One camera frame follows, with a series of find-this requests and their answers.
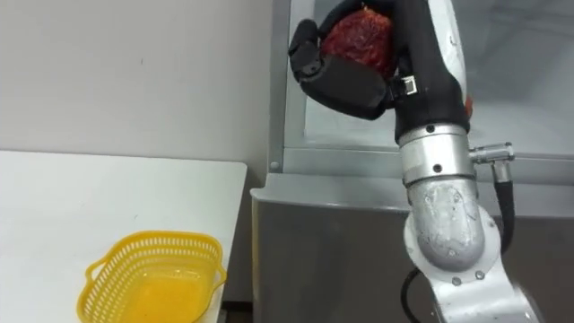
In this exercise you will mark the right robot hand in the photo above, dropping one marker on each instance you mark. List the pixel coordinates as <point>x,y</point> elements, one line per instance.
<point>426,89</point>

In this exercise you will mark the dark red fruit soft toy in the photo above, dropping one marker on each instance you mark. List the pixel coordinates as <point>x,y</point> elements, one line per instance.
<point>359,38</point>

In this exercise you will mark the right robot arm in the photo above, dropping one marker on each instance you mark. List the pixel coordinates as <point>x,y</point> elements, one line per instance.
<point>448,224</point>

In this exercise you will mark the orange peach soft toy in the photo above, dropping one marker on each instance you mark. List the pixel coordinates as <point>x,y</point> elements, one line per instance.
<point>468,106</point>

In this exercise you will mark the grey fridge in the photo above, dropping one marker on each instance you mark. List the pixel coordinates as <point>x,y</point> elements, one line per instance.
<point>332,251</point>

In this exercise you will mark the white desk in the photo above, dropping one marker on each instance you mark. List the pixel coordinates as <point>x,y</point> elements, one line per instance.
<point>112,193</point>

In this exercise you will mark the yellow plastic basket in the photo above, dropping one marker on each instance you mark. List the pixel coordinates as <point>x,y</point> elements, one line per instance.
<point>152,287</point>

